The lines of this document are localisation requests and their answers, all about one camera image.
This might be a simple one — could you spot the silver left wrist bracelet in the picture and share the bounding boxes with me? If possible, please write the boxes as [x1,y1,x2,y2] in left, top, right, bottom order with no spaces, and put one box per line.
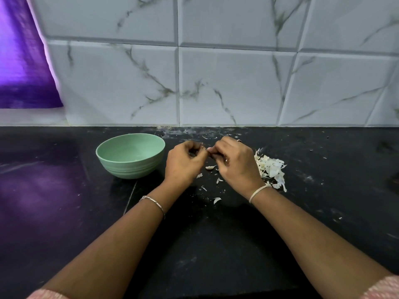
[139,195,167,218]

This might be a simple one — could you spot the pink patterned sleeve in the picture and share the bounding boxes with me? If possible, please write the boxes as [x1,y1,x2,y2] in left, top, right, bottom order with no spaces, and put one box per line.
[26,288,71,299]
[360,275,399,299]

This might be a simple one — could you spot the person's left hand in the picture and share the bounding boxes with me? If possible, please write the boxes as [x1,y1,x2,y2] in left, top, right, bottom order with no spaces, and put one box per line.
[163,140,209,192]

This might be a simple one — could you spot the person's left forearm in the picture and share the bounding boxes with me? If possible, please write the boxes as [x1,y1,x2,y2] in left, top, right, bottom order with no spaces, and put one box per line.
[40,186,178,298]

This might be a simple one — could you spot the pile of white garlic peels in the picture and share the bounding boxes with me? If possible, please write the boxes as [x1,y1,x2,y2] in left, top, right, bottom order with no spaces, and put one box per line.
[253,148,288,194]

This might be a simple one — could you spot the silver right wrist bracelet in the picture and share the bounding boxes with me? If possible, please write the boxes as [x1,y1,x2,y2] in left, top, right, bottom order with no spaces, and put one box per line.
[248,184,273,205]

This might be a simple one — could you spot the person's right hand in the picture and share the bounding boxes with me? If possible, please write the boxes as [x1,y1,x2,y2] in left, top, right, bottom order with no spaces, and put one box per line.
[207,135,268,201]

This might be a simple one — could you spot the pink patterned left sleeve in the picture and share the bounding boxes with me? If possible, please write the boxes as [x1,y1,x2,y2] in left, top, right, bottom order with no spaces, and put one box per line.
[26,288,71,299]

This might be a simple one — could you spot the pink patterned right sleeve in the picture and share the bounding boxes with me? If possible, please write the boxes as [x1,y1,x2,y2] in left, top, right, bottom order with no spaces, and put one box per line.
[360,275,399,299]

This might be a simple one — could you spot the silver wrist bracelet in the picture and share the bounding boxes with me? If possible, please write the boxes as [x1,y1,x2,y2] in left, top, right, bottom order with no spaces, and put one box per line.
[139,195,167,218]
[248,184,273,205]

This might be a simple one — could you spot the person's right forearm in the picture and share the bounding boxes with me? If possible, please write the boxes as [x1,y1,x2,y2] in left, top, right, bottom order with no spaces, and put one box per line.
[252,186,392,299]

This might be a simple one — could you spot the mint green bowl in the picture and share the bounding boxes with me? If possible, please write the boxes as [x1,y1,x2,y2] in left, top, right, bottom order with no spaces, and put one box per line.
[95,132,167,180]

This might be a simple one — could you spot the purple cloth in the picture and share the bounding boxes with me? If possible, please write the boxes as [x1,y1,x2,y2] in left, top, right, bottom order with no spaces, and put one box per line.
[0,0,64,110]

